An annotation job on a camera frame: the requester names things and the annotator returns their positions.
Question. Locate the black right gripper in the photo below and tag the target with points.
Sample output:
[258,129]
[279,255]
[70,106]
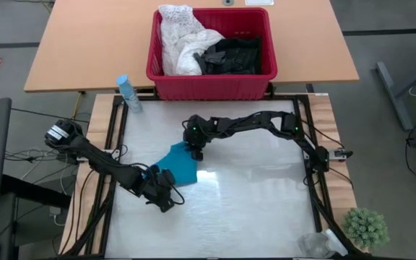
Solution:
[197,131]

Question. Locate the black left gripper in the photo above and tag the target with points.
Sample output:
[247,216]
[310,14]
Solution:
[159,189]

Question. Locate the blue garment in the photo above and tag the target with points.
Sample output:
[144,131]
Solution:
[181,166]

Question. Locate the red plastic laundry basket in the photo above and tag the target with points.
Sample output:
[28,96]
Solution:
[211,88]

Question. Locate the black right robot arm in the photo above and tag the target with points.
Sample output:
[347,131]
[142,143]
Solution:
[262,121]

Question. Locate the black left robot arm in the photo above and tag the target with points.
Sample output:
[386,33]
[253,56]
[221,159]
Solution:
[99,160]

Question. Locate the spray bottle with blue cap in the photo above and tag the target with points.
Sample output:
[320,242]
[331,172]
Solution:
[128,94]

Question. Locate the black garment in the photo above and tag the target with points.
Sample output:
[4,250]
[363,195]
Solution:
[233,57]

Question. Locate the white lace garment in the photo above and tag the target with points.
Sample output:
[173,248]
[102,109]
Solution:
[182,47]

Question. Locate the white power adapter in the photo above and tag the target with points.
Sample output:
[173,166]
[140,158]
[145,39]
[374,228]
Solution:
[57,215]

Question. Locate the black side table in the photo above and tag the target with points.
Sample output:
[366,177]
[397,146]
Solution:
[31,191]

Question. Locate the tan wooden desk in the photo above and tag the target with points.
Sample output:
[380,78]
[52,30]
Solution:
[85,43]

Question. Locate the grey desk grommet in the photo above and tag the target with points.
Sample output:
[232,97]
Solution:
[228,2]

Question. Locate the clear plastic cup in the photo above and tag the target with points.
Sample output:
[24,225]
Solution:
[318,243]

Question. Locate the white sheet on desk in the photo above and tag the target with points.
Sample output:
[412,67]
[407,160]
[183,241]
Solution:
[259,2]

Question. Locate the small green potted plant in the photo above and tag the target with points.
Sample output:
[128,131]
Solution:
[366,228]

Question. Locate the grey metal desk leg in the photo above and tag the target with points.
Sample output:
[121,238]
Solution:
[392,94]

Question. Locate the black metal table frame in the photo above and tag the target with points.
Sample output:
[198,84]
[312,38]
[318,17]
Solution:
[314,209]

